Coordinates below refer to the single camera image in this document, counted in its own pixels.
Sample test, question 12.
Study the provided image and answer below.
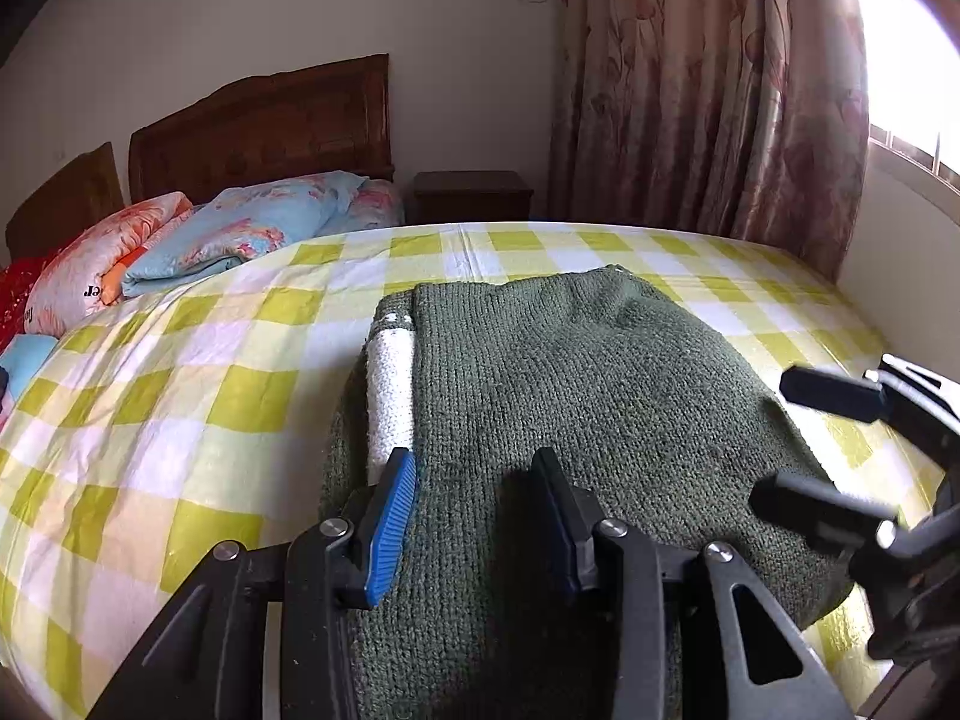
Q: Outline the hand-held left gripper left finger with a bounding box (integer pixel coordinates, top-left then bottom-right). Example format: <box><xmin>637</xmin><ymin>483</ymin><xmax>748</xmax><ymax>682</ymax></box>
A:
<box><xmin>86</xmin><ymin>448</ymin><xmax>418</xmax><ymax>720</ymax></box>

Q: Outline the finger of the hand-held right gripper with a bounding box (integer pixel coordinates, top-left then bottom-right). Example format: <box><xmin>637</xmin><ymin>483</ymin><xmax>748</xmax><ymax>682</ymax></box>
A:
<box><xmin>780</xmin><ymin>355</ymin><xmax>960</xmax><ymax>425</ymax></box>
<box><xmin>748</xmin><ymin>469</ymin><xmax>912</xmax><ymax>562</ymax></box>

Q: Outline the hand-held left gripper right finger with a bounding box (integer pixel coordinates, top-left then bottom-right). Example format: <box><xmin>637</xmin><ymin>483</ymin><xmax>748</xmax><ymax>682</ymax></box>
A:
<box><xmin>525</xmin><ymin>448</ymin><xmax>856</xmax><ymax>720</ymax></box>

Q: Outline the green and white knit sweater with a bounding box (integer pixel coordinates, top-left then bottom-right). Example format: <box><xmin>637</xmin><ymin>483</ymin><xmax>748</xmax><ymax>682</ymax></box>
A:
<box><xmin>319</xmin><ymin>264</ymin><xmax>856</xmax><ymax>720</ymax></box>

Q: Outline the yellow checked bed sheet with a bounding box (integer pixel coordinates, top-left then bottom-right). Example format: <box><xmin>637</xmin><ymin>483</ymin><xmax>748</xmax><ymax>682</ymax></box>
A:
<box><xmin>0</xmin><ymin>221</ymin><xmax>950</xmax><ymax>720</ymax></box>

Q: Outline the pink floral pillow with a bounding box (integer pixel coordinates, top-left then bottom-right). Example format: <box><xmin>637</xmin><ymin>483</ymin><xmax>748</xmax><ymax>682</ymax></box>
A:
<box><xmin>319</xmin><ymin>178</ymin><xmax>406</xmax><ymax>235</ymax></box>

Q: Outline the blue floral quilt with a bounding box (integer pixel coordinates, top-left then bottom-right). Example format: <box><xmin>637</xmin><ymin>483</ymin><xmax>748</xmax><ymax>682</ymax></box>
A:
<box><xmin>120</xmin><ymin>171</ymin><xmax>370</xmax><ymax>299</ymax></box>

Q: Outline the pink floral curtain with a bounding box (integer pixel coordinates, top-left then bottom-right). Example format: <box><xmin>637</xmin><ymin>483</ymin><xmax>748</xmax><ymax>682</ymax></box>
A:
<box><xmin>547</xmin><ymin>0</ymin><xmax>871</xmax><ymax>282</ymax></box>

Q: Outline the dark wooden nightstand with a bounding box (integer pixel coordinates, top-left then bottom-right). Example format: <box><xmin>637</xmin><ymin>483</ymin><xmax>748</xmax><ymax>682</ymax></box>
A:
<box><xmin>411</xmin><ymin>170</ymin><xmax>535</xmax><ymax>226</ymax></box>

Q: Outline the bright window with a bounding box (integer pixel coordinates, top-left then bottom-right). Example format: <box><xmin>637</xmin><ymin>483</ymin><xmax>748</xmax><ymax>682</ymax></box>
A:
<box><xmin>844</xmin><ymin>0</ymin><xmax>960</xmax><ymax>188</ymax></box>

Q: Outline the light blue cloth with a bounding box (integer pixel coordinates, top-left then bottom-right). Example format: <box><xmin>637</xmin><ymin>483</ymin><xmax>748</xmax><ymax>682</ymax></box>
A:
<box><xmin>0</xmin><ymin>334</ymin><xmax>59</xmax><ymax>410</ymax></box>

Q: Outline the orange floral pillow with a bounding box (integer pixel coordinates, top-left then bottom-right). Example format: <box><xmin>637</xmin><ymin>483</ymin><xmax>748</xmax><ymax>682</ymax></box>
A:
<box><xmin>25</xmin><ymin>192</ymin><xmax>194</xmax><ymax>336</ymax></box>

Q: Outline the large carved wooden headboard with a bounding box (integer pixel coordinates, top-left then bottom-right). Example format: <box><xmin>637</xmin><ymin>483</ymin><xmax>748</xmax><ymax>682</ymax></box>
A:
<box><xmin>127</xmin><ymin>54</ymin><xmax>395</xmax><ymax>205</ymax></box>

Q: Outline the red patterned cloth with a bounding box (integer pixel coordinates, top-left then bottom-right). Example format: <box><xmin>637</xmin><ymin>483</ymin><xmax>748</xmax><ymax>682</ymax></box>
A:
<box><xmin>0</xmin><ymin>256</ymin><xmax>57</xmax><ymax>353</ymax></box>

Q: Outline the small wooden headboard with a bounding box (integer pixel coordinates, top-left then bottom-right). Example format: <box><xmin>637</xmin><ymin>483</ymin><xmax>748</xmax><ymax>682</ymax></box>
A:
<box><xmin>6</xmin><ymin>142</ymin><xmax>125</xmax><ymax>260</ymax></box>

